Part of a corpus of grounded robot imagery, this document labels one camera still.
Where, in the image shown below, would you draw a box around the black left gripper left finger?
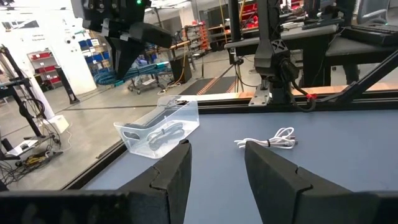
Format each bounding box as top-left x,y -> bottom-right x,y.
0,139 -> 193,224

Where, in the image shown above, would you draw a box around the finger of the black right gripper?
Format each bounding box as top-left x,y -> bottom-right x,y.
108,37 -> 146,80
129,21 -> 174,49

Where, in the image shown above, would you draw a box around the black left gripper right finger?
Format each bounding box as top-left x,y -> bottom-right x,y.
244,141 -> 398,224

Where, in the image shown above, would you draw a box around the white USB-C cable bundle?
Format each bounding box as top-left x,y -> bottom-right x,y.
233,126 -> 299,150

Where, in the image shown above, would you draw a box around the stack of blue bins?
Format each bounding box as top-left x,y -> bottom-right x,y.
77,37 -> 112,66

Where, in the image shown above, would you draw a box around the metal wheeled cart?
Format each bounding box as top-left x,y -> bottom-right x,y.
127,67 -> 175,95

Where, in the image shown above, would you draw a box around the black floor box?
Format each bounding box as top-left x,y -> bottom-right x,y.
169,55 -> 193,84

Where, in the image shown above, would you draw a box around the rack with red bins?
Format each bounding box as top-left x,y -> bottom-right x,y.
183,20 -> 210,52

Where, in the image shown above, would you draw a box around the shelf with red bins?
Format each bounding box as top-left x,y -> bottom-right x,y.
27,50 -> 63,91

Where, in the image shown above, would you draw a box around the clear plastic bin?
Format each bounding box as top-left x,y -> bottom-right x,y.
113,95 -> 200,159

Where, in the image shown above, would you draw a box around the black hazard-striped floor mat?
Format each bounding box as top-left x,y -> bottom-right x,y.
179,76 -> 237,96

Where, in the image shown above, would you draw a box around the small white floor box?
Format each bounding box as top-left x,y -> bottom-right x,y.
45,114 -> 70,134

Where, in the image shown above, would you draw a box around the red storage bins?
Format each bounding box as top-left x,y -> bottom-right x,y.
239,0 -> 261,32

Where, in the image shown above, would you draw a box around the black equipment stand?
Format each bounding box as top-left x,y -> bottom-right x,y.
0,44 -> 63,162

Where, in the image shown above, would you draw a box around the grey side desk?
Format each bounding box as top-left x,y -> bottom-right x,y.
223,23 -> 398,88

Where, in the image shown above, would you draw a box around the black upright post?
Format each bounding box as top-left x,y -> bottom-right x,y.
228,0 -> 243,65

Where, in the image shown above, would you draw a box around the black cable loop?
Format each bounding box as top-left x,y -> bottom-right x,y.
290,79 -> 317,113

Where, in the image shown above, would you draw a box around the black aluminium table frame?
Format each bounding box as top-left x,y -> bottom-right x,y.
62,57 -> 398,191

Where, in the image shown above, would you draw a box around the tangled floor cables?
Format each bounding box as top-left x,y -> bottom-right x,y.
0,149 -> 63,187

